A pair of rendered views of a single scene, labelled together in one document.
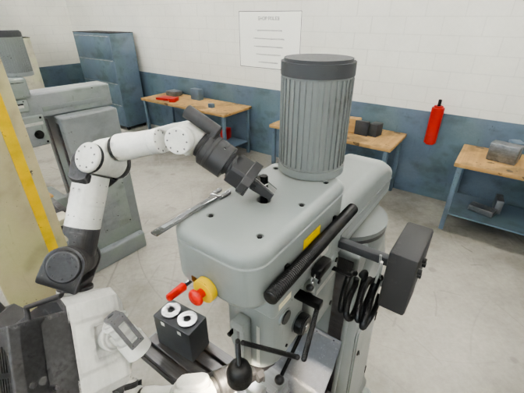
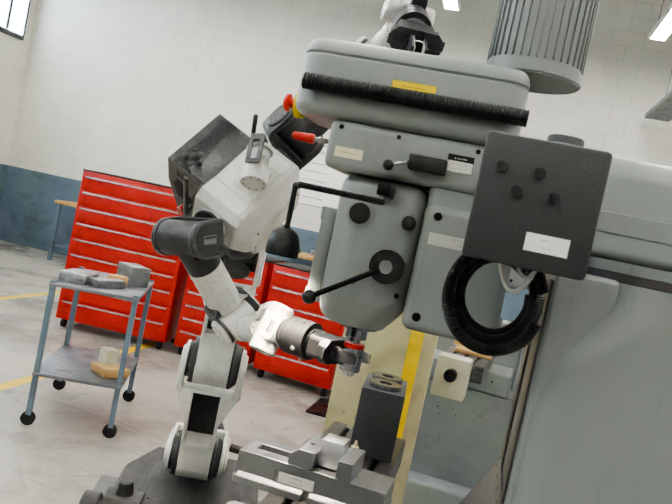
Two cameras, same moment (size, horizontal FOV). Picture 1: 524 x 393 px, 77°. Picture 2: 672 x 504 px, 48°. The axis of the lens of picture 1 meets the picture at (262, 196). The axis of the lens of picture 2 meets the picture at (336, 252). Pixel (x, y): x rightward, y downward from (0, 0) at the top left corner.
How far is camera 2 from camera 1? 1.65 m
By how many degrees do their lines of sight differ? 68
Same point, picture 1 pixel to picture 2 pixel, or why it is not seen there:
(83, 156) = not seen: hidden behind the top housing
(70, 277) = (275, 121)
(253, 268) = (312, 52)
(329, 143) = (517, 15)
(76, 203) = not seen: hidden behind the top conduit
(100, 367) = (230, 189)
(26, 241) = (391, 329)
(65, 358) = (222, 159)
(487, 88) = not seen: outside the picture
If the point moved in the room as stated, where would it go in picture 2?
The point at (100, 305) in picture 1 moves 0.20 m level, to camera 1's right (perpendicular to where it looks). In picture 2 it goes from (275, 161) to (301, 162)
